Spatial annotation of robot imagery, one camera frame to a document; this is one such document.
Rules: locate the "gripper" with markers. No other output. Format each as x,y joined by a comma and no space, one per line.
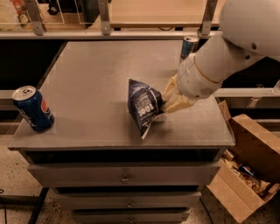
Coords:
192,79

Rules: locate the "blue chip bag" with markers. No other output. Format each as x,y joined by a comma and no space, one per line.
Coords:
144,105

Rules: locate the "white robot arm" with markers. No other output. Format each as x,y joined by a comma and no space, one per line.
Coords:
249,31

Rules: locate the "blue silver energy drink can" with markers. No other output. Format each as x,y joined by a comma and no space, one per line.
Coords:
189,45

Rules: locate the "blue pepsi can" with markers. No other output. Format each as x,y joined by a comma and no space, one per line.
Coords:
33,108

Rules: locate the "top drawer knob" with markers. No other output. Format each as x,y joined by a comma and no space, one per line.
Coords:
125,179

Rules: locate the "grey drawer cabinet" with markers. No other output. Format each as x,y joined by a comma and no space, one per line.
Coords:
94,157

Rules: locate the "snack items in box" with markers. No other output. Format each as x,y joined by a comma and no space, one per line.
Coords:
245,173

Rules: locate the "open cardboard box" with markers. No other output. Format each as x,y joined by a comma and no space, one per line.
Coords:
257,148

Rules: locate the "grey metal shelf rail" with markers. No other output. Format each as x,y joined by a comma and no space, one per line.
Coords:
118,19

